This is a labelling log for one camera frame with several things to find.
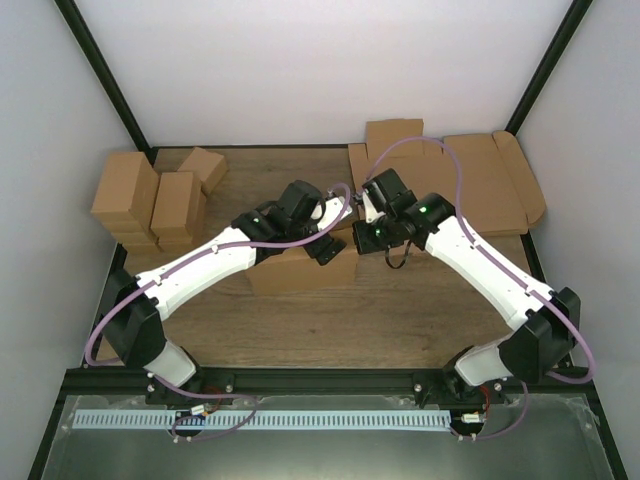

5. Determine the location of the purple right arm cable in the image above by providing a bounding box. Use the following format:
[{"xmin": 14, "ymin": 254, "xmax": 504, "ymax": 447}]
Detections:
[{"xmin": 363, "ymin": 135, "xmax": 597, "ymax": 444}]

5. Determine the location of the tilted small cardboard box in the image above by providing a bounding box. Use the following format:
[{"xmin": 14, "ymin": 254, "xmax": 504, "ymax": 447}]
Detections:
[{"xmin": 177, "ymin": 147, "xmax": 229, "ymax": 196}]

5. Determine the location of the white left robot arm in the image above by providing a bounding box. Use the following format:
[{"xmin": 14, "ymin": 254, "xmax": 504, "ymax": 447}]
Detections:
[{"xmin": 91, "ymin": 180, "xmax": 352, "ymax": 404}]

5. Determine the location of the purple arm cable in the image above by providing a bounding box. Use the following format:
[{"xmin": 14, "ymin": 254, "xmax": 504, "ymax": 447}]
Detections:
[
  {"xmin": 84, "ymin": 182, "xmax": 354, "ymax": 445},
  {"xmin": 363, "ymin": 135, "xmax": 597, "ymax": 444}
]

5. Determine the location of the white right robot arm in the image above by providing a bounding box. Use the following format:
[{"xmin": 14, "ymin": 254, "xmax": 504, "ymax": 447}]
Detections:
[{"xmin": 353, "ymin": 169, "xmax": 581, "ymax": 403}]

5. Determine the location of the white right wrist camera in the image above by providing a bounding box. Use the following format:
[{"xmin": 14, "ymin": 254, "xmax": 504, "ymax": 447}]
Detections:
[{"xmin": 354, "ymin": 191, "xmax": 384, "ymax": 224}]

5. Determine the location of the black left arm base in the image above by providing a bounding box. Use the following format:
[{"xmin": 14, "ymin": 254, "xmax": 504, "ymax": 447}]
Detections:
[{"xmin": 146, "ymin": 367, "xmax": 236, "ymax": 406}]

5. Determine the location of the black left frame post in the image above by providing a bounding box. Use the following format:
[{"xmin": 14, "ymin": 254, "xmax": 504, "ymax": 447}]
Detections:
[{"xmin": 54, "ymin": 0, "xmax": 152, "ymax": 157}]

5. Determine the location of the light blue slotted cable duct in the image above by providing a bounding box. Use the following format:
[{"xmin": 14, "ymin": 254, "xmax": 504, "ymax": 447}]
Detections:
[{"xmin": 72, "ymin": 409, "xmax": 451, "ymax": 432}]

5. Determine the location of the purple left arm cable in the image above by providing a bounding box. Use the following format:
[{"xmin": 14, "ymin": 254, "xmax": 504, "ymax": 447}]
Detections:
[{"xmin": 84, "ymin": 182, "xmax": 354, "ymax": 445}]

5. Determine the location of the tall folded cardboard box stack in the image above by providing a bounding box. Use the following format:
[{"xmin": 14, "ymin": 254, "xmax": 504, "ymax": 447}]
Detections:
[{"xmin": 91, "ymin": 152, "xmax": 160, "ymax": 253}]

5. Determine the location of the black right frame post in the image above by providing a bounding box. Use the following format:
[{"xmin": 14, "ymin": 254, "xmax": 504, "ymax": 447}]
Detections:
[{"xmin": 505, "ymin": 0, "xmax": 593, "ymax": 136}]

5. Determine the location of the black frame post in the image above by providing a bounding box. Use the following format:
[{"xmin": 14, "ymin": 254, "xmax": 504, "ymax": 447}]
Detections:
[
  {"xmin": 505, "ymin": 0, "xmax": 593, "ymax": 136},
  {"xmin": 54, "ymin": 0, "xmax": 152, "ymax": 157}
]

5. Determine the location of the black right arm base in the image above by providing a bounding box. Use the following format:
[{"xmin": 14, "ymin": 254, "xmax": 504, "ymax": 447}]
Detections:
[{"xmin": 411, "ymin": 369, "xmax": 503, "ymax": 410}]

